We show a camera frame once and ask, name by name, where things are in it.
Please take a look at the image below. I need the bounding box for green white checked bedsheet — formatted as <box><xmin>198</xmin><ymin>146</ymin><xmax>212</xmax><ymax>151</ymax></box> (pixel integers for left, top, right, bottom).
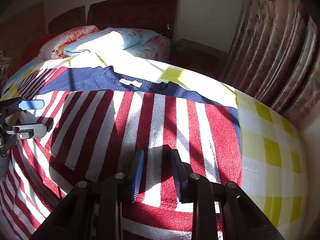
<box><xmin>1</xmin><ymin>52</ymin><xmax>308</xmax><ymax>239</ymax></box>

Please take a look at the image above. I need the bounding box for light blue floral pillow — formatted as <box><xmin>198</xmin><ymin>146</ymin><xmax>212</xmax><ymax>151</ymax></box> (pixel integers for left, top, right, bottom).
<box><xmin>63</xmin><ymin>27</ymin><xmax>159</xmax><ymax>56</ymax></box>

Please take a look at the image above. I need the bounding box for orange floral pillow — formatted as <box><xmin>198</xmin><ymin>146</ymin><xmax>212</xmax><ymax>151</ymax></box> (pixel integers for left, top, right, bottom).
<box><xmin>38</xmin><ymin>25</ymin><xmax>99</xmax><ymax>60</ymax></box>

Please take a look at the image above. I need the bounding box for dark wooden nightstand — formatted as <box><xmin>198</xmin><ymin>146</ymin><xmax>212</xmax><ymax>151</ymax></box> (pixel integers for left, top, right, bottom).
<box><xmin>169</xmin><ymin>39</ymin><xmax>228</xmax><ymax>79</ymax></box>

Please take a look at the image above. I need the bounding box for pink floral curtain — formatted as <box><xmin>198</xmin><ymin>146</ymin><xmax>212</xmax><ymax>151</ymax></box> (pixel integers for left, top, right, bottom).
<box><xmin>222</xmin><ymin>0</ymin><xmax>319</xmax><ymax>126</ymax></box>

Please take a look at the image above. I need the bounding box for red white striped navy sweater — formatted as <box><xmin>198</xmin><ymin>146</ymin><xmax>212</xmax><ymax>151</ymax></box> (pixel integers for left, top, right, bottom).
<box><xmin>1</xmin><ymin>67</ymin><xmax>242</xmax><ymax>239</ymax></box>

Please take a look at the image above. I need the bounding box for red floral bedding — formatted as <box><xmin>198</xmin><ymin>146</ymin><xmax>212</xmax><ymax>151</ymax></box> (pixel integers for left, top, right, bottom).
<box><xmin>22</xmin><ymin>33</ymin><xmax>57</xmax><ymax>63</ymax></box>

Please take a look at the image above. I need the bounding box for dark wooden headboard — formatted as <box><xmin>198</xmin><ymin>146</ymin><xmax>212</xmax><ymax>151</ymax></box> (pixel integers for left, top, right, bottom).
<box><xmin>87</xmin><ymin>0</ymin><xmax>178</xmax><ymax>39</ymax></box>
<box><xmin>48</xmin><ymin>5</ymin><xmax>86</xmax><ymax>34</ymax></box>

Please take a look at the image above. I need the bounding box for dark wooden headboard right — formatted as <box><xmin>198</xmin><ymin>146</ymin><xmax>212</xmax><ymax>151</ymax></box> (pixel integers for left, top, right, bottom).
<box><xmin>87</xmin><ymin>0</ymin><xmax>178</xmax><ymax>39</ymax></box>

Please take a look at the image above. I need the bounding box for dark wooden headboard left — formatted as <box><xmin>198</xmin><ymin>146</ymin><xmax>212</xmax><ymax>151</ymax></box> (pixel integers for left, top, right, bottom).
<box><xmin>48</xmin><ymin>5</ymin><xmax>86</xmax><ymax>34</ymax></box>

